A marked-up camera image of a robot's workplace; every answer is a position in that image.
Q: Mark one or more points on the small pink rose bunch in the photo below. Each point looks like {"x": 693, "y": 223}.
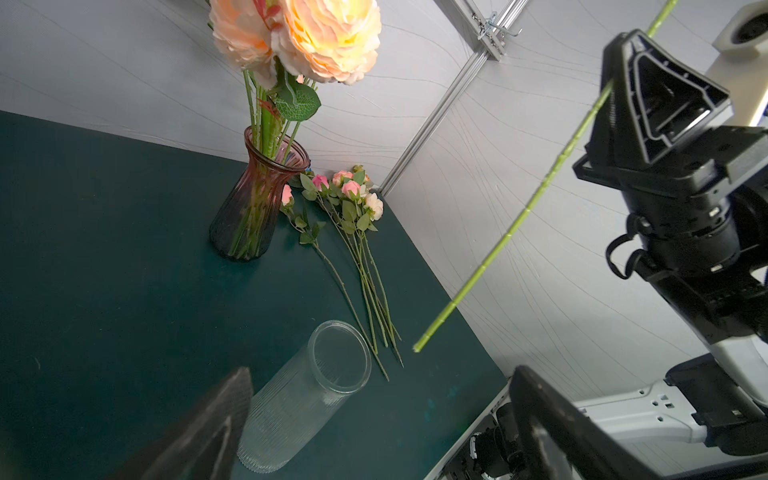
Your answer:
{"x": 348, "y": 199}

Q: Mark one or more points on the teal white flower spray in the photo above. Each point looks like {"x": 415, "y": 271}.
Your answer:
{"x": 518, "y": 221}

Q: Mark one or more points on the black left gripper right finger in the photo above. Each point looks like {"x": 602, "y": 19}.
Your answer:
{"x": 559, "y": 442}

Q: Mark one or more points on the pink ribbed glass vase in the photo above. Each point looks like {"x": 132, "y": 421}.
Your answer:
{"x": 243, "y": 226}

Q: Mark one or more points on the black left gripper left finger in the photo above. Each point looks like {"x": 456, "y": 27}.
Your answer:
{"x": 203, "y": 444}

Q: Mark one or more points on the medium pink rose stem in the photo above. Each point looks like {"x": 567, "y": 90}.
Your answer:
{"x": 309, "y": 237}

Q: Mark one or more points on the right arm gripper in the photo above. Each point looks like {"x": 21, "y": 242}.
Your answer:
{"x": 697, "y": 208}

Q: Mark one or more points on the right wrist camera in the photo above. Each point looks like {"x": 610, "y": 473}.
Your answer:
{"x": 741, "y": 64}

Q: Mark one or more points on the clear ribbed glass vase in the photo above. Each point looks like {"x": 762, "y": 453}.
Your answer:
{"x": 303, "y": 395}

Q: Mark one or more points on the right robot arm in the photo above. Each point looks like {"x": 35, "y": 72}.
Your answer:
{"x": 718, "y": 399}

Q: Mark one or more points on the tall peach peony stem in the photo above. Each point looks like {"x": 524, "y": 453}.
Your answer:
{"x": 285, "y": 49}

